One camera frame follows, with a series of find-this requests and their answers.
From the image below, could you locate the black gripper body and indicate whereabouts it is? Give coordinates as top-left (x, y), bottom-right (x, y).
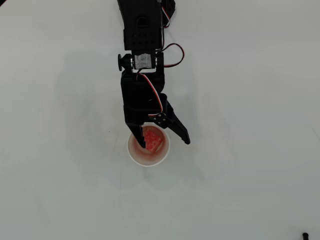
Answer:
top-left (120, 69), bottom-right (175, 130)

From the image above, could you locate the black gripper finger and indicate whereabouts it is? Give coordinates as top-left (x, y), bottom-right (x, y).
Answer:
top-left (125, 122), bottom-right (148, 150)
top-left (165, 99), bottom-right (192, 146)

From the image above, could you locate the red cube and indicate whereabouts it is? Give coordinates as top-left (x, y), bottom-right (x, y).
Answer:
top-left (142, 126), bottom-right (164, 153)

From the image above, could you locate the white paper cup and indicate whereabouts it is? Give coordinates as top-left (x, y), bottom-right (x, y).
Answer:
top-left (126, 123), bottom-right (172, 167)

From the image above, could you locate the red white black servo cable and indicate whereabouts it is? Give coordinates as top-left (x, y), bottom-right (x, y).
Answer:
top-left (135, 72), bottom-right (168, 121)

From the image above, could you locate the red white black looped cable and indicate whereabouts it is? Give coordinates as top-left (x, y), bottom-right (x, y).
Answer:
top-left (156, 0), bottom-right (187, 69)

